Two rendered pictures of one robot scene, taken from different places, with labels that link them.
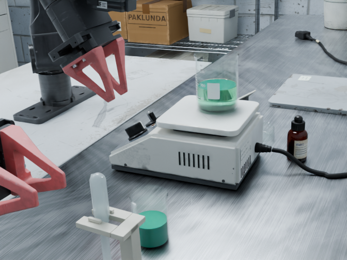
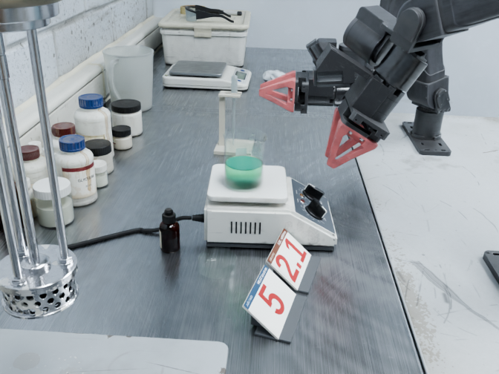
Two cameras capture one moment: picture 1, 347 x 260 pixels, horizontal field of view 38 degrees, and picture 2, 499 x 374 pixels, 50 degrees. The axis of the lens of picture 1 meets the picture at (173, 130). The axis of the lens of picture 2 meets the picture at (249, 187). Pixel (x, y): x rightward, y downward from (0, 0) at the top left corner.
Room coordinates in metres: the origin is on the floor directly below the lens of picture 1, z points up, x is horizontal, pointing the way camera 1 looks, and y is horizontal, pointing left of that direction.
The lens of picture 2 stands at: (1.35, -0.37, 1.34)
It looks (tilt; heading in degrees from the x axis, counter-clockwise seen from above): 26 degrees down; 155
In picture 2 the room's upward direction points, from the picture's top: 2 degrees clockwise
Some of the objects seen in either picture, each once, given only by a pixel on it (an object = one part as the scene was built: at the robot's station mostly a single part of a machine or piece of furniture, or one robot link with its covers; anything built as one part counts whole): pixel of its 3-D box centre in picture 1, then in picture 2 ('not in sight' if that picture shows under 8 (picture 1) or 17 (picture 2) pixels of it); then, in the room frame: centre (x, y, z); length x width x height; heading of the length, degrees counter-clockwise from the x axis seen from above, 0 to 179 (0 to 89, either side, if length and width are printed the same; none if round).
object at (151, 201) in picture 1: (150, 217); not in sight; (0.49, 0.03, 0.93); 0.04 x 0.04 x 0.06
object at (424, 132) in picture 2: not in sight; (427, 123); (0.45, 0.51, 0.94); 0.20 x 0.07 x 0.08; 153
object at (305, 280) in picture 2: not in sight; (294, 259); (0.81, -0.04, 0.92); 0.09 x 0.06 x 0.04; 138
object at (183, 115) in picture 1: (209, 113); (248, 182); (0.67, -0.05, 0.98); 0.12 x 0.12 x 0.01; 65
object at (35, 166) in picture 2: not in sight; (31, 175); (0.46, -0.36, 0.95); 0.06 x 0.06 x 0.10
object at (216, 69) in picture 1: (215, 82); (245, 161); (0.69, -0.06, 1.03); 0.07 x 0.06 x 0.08; 27
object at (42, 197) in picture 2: not in sight; (54, 202); (0.54, -0.33, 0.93); 0.06 x 0.06 x 0.07
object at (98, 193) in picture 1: (97, 200); not in sight; (0.34, 0.06, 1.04); 0.01 x 0.01 x 0.04; 60
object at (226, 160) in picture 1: (193, 139); (263, 207); (0.69, -0.03, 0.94); 0.22 x 0.13 x 0.08; 65
